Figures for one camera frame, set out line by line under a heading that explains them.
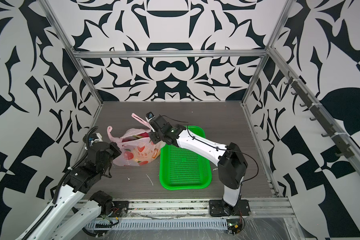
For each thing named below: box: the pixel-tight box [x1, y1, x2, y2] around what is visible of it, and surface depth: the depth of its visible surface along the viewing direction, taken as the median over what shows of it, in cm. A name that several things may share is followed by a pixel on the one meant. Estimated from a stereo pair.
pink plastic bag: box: [107, 113, 166, 166], surface depth 83 cm
